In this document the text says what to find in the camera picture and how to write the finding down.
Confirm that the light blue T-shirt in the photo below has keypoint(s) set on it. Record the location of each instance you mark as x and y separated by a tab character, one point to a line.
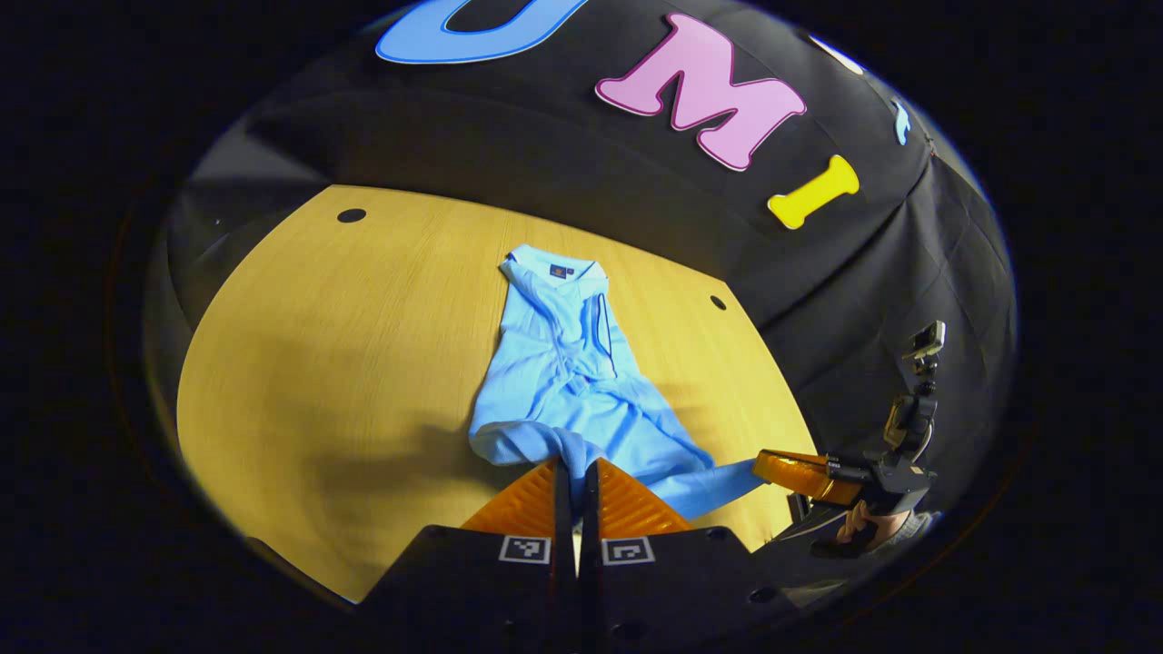
563	363

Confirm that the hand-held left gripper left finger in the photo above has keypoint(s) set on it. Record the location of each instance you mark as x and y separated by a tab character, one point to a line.
561	509

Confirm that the black backdrop cloth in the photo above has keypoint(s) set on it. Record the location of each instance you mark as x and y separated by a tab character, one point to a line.
818	272

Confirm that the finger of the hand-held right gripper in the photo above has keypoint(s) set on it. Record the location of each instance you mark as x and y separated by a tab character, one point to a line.
804	474

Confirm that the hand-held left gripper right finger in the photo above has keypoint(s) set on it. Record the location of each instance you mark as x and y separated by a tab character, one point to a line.
591	509

